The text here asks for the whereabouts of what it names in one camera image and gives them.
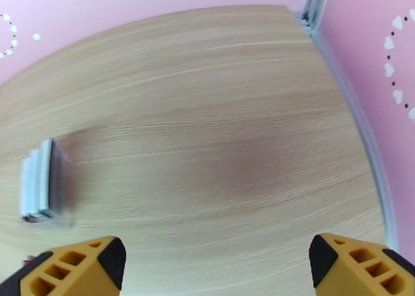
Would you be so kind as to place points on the aluminium side rail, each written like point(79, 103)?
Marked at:
point(356, 110)

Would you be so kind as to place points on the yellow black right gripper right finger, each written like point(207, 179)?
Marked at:
point(353, 272)

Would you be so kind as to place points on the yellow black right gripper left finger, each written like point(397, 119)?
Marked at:
point(74, 272)

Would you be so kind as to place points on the aluminium corner post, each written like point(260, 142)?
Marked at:
point(316, 3)

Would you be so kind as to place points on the clear acrylic card stand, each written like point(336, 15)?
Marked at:
point(60, 181)

